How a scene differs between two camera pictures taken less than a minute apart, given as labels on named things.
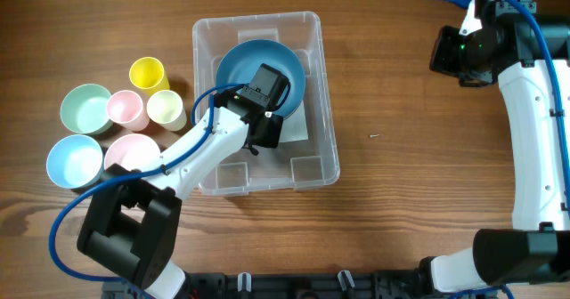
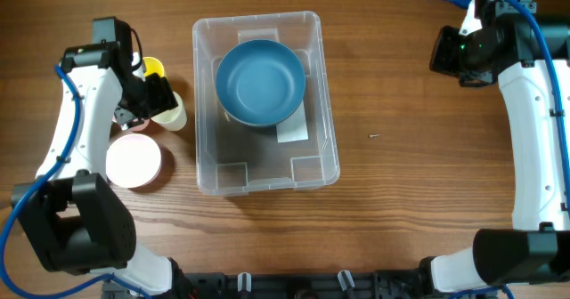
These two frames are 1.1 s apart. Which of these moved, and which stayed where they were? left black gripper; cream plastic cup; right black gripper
Moved: left black gripper
Stayed: cream plastic cup; right black gripper
